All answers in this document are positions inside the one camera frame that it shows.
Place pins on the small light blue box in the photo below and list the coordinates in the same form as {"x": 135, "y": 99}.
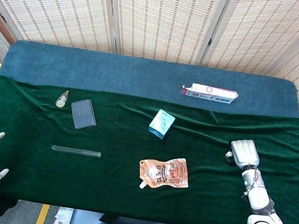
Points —
{"x": 161, "y": 124}

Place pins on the dark transparent card case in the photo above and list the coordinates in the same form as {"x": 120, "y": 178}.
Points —
{"x": 83, "y": 114}

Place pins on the white toothpaste box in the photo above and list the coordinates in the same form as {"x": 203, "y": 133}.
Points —
{"x": 212, "y": 95}

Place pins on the orange spout pouch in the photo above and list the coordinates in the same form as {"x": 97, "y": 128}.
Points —
{"x": 165, "y": 174}

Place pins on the transparent glass test tube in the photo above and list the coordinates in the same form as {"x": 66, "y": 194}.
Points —
{"x": 76, "y": 151}

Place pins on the black flat object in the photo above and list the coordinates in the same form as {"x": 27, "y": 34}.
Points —
{"x": 108, "y": 219}

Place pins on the blue table cover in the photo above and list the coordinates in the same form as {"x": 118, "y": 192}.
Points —
{"x": 115, "y": 74}

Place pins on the green velvet cloth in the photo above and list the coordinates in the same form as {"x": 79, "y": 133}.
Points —
{"x": 115, "y": 186}

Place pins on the bamboo folding screen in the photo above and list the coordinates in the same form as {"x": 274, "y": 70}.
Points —
{"x": 164, "y": 17}

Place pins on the crumpled white cloth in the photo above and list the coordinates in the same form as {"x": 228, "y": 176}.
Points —
{"x": 63, "y": 216}

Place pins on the small yellowish clear bottle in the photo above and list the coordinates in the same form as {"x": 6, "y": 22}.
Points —
{"x": 62, "y": 100}

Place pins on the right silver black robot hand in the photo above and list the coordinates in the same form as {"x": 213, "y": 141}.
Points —
{"x": 245, "y": 152}

